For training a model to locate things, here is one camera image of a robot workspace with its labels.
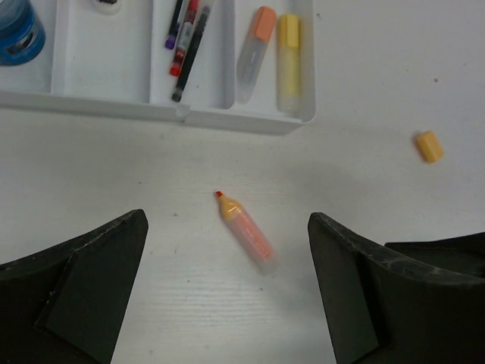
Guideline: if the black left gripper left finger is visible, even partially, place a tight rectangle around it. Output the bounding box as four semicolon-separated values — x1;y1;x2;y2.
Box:
1;209;149;363

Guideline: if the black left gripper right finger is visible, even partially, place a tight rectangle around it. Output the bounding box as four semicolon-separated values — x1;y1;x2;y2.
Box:
308;213;484;363

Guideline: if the yellow cap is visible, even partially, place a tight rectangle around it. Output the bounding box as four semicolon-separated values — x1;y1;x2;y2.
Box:
414;130;444;164

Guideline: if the pink orange highlighter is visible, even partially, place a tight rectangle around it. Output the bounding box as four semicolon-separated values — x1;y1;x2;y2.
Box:
214;190;277;275

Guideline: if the red gel pen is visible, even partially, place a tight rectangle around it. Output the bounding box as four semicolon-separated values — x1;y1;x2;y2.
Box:
170;0;199;77

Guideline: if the blue slime jar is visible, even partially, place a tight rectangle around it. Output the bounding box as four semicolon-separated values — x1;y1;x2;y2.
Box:
1;0;45;67

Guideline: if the purple gel pen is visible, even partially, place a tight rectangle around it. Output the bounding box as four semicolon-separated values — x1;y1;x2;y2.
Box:
164;0;184;50

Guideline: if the orange capped glue stick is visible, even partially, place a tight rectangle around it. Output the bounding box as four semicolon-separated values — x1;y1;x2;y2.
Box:
236;6;277;104

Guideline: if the yellow highlighter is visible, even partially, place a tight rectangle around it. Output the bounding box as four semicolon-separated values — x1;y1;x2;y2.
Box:
277;14;301;115

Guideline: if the black pen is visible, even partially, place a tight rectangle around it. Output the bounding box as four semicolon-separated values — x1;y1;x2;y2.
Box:
172;6;211;102

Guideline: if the white compartment tray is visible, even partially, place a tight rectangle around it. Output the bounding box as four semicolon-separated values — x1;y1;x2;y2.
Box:
1;1;317;135

